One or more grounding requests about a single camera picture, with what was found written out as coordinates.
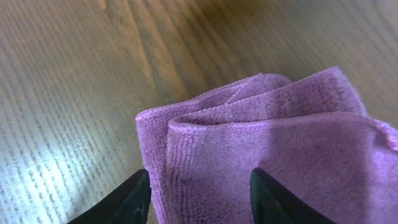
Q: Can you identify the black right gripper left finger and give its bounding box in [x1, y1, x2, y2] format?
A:
[69, 169, 151, 224]

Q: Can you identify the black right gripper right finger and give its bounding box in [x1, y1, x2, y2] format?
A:
[250, 167, 334, 224]

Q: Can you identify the purple microfiber cloth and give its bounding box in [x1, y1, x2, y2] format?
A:
[136, 67, 397, 223]

